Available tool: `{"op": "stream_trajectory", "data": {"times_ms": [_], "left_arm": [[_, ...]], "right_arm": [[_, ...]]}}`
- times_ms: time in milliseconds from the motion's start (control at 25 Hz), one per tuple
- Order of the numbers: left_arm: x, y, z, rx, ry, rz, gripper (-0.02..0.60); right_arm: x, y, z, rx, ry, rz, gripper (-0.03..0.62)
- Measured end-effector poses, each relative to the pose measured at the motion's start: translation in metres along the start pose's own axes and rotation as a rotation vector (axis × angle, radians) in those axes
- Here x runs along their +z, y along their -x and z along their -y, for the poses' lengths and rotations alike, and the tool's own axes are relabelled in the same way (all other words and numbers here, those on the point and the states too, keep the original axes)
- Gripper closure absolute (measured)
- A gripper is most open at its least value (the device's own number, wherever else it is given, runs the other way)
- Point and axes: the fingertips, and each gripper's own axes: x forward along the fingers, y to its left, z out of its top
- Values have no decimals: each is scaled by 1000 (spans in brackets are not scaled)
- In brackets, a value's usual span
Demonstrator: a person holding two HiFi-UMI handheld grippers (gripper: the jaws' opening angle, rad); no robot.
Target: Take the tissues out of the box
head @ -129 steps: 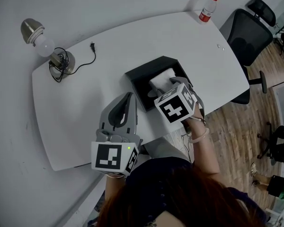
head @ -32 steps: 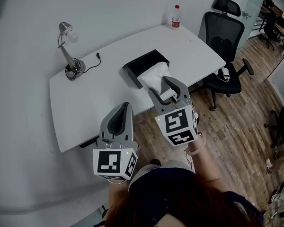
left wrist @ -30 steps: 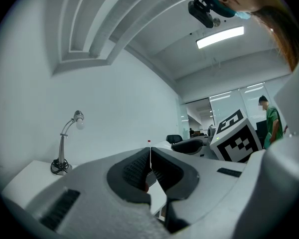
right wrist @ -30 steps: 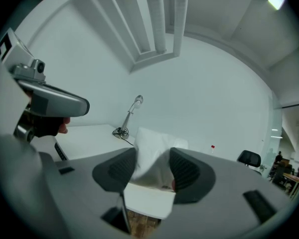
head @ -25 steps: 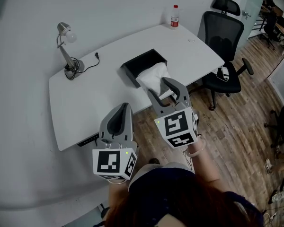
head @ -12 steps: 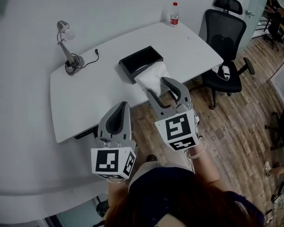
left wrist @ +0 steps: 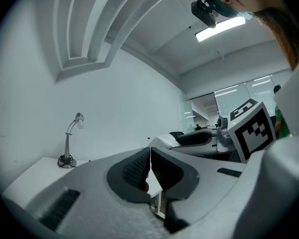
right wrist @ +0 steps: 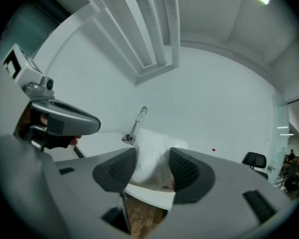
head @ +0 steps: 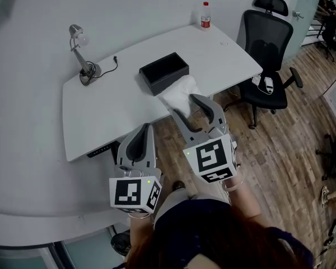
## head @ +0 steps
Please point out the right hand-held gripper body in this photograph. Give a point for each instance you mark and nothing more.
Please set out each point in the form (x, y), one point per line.
(210, 155)

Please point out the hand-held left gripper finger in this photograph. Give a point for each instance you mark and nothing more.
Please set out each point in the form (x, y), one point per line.
(152, 155)
(122, 153)

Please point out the person's left forearm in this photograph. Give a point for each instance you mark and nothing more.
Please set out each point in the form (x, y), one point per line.
(138, 231)

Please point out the white rectangular device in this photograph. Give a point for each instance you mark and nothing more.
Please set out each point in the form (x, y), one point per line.
(268, 84)

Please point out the left wrist thin bangle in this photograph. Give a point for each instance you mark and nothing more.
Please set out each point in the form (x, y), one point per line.
(140, 217)

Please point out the silver desk lamp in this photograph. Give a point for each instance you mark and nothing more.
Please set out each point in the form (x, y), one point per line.
(79, 57)

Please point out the person's dark top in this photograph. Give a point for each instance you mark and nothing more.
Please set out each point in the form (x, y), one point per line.
(190, 214)

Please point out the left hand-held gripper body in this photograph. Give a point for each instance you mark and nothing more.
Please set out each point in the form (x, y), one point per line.
(126, 193)

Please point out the person's right forearm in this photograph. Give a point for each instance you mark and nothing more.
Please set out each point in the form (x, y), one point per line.
(245, 203)

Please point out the white power adapter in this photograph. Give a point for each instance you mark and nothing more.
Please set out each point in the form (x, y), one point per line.
(256, 80)

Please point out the red label plastic bottle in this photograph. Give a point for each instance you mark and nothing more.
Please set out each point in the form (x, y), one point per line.
(205, 18)

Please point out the right wrist pale bangle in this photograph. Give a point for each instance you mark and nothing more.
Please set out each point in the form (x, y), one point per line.
(232, 187)

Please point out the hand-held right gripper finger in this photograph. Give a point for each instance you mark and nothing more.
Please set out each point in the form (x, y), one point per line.
(184, 130)
(217, 113)

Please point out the white cloth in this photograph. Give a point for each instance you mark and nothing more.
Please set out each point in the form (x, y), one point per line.
(179, 94)

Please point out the black rectangular box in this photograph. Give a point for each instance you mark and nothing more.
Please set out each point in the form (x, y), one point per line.
(168, 80)

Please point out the person's light grey trousers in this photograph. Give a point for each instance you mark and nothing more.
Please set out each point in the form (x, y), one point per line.
(170, 203)

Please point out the person's brown shoe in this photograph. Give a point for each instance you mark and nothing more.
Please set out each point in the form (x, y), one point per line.
(178, 185)

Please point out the black desk control panel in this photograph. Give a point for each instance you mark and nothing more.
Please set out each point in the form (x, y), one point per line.
(98, 151)

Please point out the black mesh office chair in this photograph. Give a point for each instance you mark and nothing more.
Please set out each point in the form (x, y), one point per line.
(264, 38)

